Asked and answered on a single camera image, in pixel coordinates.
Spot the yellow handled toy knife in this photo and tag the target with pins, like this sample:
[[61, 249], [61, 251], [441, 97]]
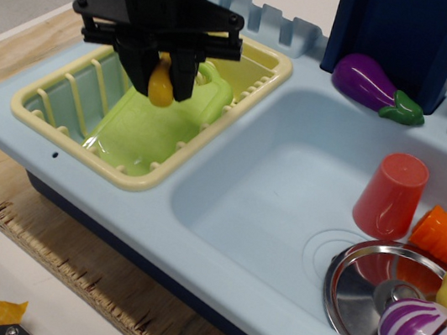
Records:
[[160, 90]]

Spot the yellow tape piece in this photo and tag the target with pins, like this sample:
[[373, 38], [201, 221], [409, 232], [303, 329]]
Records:
[[12, 313]]

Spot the cream dish drying rack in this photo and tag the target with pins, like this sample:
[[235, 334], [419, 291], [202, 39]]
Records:
[[89, 108]]

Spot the green plastic cutting board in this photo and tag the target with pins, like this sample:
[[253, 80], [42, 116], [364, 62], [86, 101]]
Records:
[[135, 134]]

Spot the orange toy carrot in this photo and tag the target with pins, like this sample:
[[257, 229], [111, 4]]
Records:
[[430, 233]]

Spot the silver metal pot lid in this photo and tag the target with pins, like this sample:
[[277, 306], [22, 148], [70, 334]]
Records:
[[363, 280]]

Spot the wooden base board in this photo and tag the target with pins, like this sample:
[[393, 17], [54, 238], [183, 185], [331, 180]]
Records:
[[74, 284]]

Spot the red plastic cup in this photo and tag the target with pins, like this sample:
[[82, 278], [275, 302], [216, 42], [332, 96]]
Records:
[[386, 207]]

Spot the light blue toy sink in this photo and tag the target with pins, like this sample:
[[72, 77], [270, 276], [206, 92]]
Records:
[[249, 225]]

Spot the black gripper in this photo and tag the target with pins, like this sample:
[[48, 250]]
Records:
[[191, 30]]

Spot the dark blue sink back panel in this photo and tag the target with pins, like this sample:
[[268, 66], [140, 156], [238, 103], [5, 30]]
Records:
[[408, 38]]

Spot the purple toy eggplant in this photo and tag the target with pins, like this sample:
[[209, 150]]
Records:
[[362, 79]]

